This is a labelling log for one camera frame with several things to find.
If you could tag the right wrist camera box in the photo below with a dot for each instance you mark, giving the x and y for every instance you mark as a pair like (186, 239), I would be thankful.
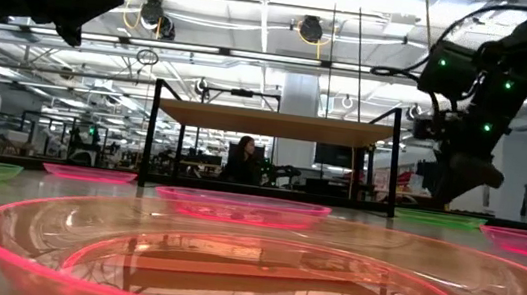
(429, 129)

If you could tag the orange translucent plastic plate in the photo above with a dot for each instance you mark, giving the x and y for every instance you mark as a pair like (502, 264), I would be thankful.
(246, 286)

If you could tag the black-framed wooden shelf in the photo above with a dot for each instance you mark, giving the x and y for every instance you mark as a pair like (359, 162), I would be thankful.
(276, 124)

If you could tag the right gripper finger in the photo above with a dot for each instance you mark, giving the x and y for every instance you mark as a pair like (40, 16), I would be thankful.
(444, 196)

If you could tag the black background robot workstation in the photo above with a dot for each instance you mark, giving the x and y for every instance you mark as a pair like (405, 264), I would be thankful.
(87, 146)

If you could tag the small round hanging reel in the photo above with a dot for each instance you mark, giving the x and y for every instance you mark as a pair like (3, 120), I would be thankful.
(201, 86)
(413, 110)
(347, 102)

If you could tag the black background metal frame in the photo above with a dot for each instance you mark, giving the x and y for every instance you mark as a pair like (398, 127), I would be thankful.
(242, 92)

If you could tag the black background monitor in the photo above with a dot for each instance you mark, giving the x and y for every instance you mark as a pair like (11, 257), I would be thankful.
(425, 177)

